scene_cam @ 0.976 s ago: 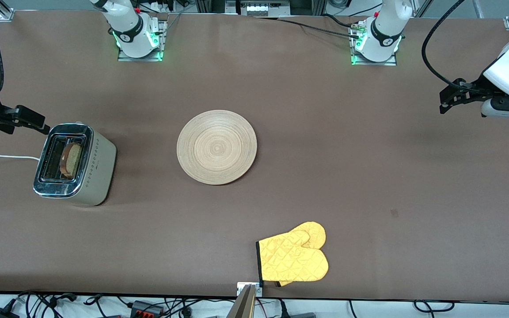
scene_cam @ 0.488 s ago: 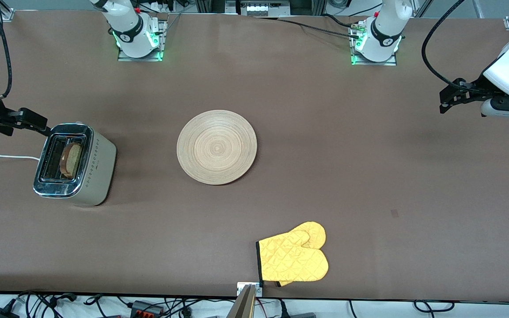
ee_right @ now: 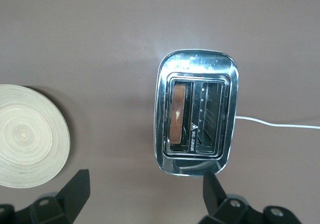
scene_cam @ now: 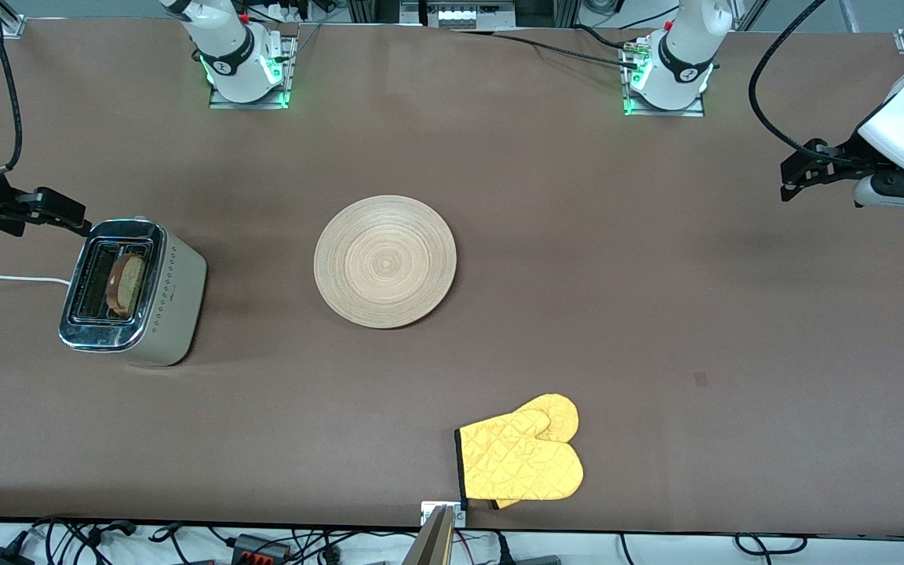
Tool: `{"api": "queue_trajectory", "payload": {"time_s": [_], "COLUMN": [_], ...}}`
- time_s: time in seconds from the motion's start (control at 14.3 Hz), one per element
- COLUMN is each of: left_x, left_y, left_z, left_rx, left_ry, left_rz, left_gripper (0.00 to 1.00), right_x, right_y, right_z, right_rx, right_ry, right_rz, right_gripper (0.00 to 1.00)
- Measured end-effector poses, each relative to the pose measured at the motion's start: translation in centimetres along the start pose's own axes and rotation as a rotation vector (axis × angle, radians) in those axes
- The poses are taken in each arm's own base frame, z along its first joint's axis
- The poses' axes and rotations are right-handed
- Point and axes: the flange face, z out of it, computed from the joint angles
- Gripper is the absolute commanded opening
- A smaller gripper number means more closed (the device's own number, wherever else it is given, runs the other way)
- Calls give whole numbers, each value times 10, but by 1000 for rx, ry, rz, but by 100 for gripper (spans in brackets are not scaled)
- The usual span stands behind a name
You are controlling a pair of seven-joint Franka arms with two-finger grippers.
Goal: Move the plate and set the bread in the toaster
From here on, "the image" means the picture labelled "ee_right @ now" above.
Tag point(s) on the round light wooden plate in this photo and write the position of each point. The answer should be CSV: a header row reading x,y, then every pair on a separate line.
x,y
25,134

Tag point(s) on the slice of brown bread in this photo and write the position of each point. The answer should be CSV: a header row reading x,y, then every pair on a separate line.
x,y
178,114

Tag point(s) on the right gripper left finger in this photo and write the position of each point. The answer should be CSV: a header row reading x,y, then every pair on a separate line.
x,y
73,196

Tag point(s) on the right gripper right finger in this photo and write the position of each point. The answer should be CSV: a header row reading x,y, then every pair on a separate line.
x,y
215,201

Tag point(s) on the chrome two-slot toaster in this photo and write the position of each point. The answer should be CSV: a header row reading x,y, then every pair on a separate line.
x,y
195,64

